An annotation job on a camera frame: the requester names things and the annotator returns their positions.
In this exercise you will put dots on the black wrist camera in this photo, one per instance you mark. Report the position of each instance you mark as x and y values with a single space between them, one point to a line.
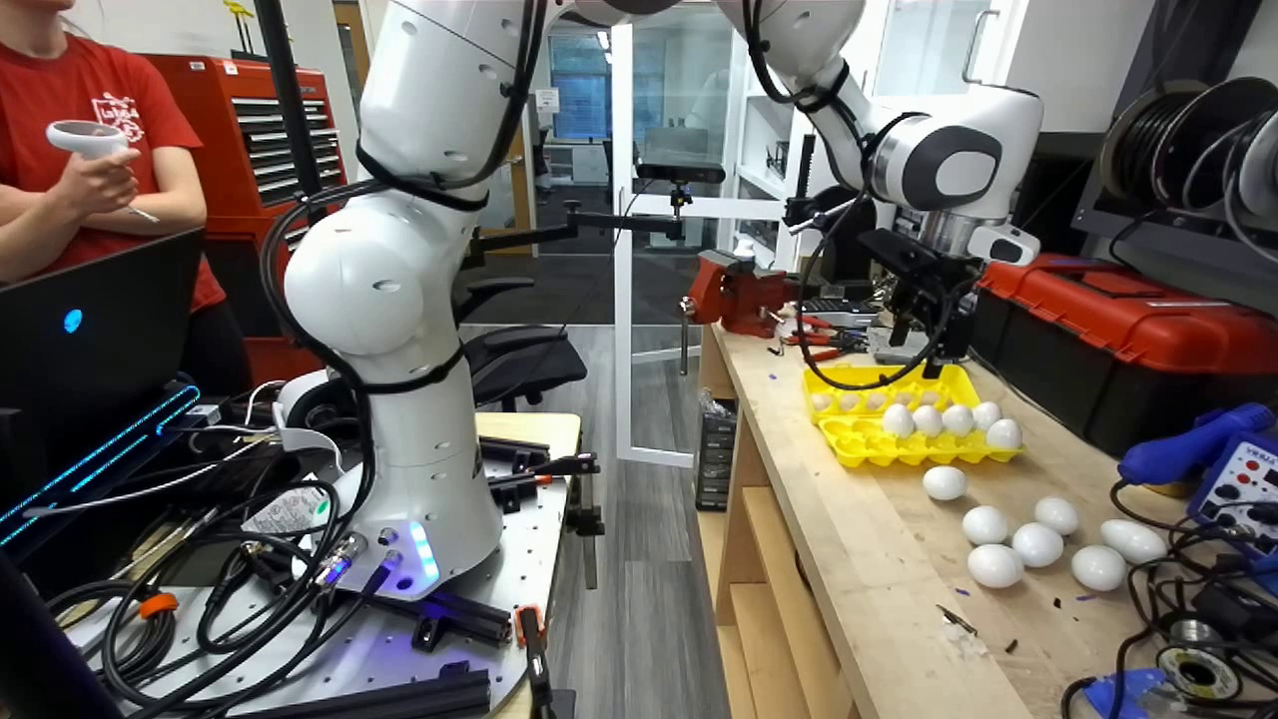
888 255

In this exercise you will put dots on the person right forearm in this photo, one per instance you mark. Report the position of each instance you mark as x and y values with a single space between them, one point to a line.
25 233

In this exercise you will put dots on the black horizontal stand boom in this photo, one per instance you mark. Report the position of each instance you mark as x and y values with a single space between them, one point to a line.
571 228

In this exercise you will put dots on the person left hand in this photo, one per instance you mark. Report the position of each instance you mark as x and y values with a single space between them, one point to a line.
93 183

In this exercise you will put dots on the round solder reel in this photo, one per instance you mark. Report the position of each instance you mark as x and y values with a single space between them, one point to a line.
1190 663

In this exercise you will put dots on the black laptop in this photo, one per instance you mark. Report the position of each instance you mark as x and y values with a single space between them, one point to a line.
93 334

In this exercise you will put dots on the small blue tool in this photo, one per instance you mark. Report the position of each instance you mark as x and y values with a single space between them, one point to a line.
1118 693

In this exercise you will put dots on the glass partition panel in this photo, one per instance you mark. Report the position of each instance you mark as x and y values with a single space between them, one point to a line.
665 264

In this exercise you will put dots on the person in red shirt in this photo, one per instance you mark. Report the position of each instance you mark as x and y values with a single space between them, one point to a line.
93 92

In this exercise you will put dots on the white handheld controller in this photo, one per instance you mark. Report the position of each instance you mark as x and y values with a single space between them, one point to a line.
82 132

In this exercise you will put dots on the metal robot base table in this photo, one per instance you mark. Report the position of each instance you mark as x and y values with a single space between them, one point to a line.
523 533

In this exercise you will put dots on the black upright stand pole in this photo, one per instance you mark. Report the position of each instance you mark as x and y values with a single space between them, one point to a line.
283 92

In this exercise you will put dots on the red bench vise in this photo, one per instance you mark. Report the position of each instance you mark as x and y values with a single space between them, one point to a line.
732 299

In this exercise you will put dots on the black office chair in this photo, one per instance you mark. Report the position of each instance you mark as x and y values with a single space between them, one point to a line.
520 353

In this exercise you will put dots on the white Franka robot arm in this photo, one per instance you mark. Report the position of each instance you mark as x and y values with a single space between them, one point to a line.
399 264

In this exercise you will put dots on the red tool chest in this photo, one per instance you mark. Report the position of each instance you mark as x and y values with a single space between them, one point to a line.
251 145

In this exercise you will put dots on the white egg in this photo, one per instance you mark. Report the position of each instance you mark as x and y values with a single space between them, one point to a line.
989 414
1003 433
942 486
997 565
1037 545
1099 569
1057 512
959 420
927 420
1130 540
900 420
989 525

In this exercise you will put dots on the blue soldering station box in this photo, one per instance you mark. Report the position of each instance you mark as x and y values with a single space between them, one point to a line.
1239 486

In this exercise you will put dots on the red and black toolbox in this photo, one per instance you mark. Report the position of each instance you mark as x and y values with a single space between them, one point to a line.
1130 324

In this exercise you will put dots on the yellow plastic egg carton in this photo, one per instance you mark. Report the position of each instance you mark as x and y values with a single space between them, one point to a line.
850 433

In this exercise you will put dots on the black orange clamp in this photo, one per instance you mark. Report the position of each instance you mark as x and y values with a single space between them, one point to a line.
541 466

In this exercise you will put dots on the white open shelf unit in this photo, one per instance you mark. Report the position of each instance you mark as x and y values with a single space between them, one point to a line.
762 145

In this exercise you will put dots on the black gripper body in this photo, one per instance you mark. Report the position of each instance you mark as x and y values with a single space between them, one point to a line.
925 285

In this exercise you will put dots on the black camera on boom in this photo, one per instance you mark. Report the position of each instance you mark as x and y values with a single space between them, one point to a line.
679 173

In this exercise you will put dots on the person left forearm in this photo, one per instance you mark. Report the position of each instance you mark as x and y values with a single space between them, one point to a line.
163 207

